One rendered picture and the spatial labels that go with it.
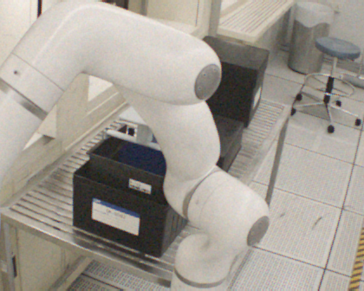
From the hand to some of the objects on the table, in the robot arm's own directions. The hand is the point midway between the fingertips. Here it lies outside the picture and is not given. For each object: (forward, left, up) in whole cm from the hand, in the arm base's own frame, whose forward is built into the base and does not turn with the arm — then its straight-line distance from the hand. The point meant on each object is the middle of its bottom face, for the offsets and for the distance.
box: (+129, -118, -25) cm, 177 cm away
